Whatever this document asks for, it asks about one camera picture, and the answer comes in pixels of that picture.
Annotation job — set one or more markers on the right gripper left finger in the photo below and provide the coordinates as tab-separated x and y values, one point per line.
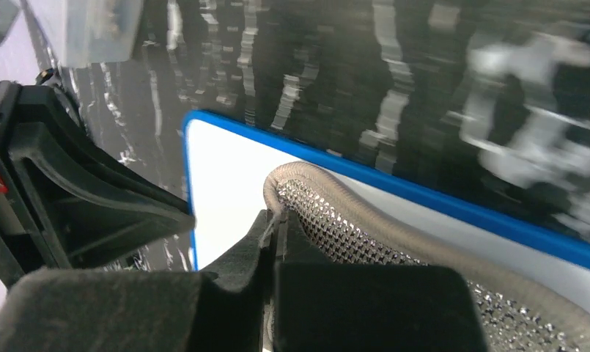
217	309

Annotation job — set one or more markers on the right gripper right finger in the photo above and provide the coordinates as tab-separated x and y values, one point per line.
320	305

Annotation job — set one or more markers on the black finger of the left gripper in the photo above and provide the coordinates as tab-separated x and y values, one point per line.
64	202

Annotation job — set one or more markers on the blue framed whiteboard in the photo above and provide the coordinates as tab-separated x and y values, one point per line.
227	162

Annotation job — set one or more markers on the silver mesh scrubber pad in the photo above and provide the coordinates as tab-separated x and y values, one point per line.
517	313

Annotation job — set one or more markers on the clear plastic screw box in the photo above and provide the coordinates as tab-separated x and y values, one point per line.
85	32

